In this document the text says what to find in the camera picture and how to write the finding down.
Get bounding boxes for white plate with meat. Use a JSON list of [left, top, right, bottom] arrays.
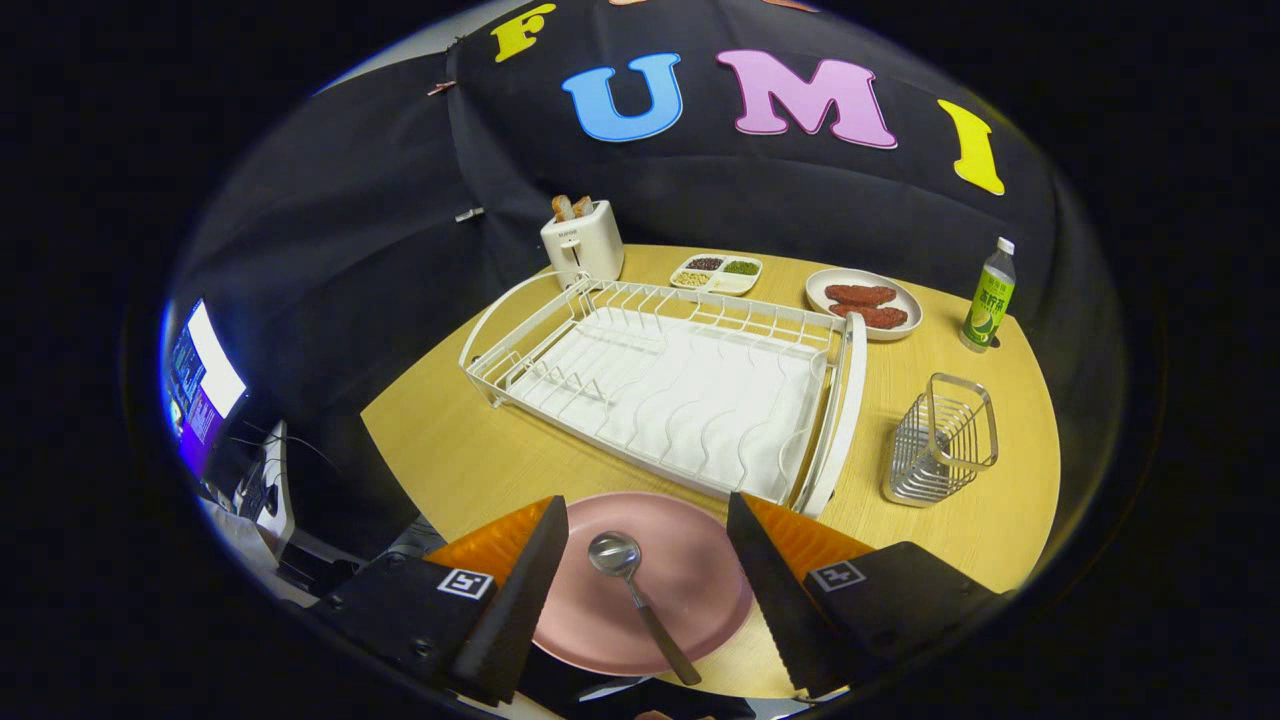
[[805, 267, 924, 343]]

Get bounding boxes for computer monitor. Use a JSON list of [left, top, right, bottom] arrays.
[[163, 298, 249, 481]]

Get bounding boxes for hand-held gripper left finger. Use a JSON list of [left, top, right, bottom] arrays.
[[315, 495, 571, 706]]

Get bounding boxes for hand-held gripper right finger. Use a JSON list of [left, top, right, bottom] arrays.
[[725, 490, 1009, 699]]

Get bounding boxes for pink plate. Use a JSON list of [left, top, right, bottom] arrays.
[[533, 490, 756, 678]]

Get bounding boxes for green drink bottle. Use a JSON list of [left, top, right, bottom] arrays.
[[959, 237, 1018, 354]]

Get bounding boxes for white toaster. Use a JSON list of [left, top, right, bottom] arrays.
[[540, 200, 626, 289]]

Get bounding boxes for red meat patty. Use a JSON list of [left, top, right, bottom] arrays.
[[830, 303, 909, 331], [824, 283, 899, 308]]

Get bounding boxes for black backdrop cloth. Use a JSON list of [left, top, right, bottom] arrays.
[[165, 0, 1111, 561]]

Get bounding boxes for white divided snack dish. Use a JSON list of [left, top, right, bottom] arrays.
[[669, 253, 764, 297]]

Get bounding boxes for metal wire basket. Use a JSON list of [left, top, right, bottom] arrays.
[[882, 372, 1000, 509]]

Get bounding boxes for metal spoon with brown handle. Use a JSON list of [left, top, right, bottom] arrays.
[[587, 531, 703, 687]]

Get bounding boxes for white wire dish rack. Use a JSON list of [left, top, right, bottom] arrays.
[[458, 268, 869, 521]]

